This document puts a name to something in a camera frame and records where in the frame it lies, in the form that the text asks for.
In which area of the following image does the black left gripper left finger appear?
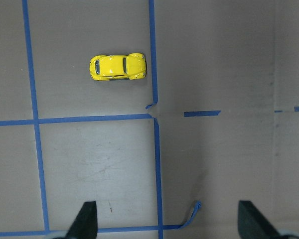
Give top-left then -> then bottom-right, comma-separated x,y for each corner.
66,201 -> 98,239

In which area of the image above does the yellow toy beetle car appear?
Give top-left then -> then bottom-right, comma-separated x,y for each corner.
89,53 -> 147,81

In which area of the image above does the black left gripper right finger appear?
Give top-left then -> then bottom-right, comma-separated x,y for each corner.
238,200 -> 292,239

